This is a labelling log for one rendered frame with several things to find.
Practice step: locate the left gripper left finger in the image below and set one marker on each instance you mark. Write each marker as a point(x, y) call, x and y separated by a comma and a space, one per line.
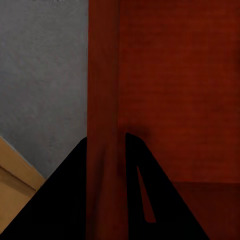
point(58, 210)

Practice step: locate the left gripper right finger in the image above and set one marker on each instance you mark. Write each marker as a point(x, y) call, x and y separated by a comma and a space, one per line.
point(174, 220)

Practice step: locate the storage box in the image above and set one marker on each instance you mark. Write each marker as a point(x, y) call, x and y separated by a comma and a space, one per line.
point(168, 72)

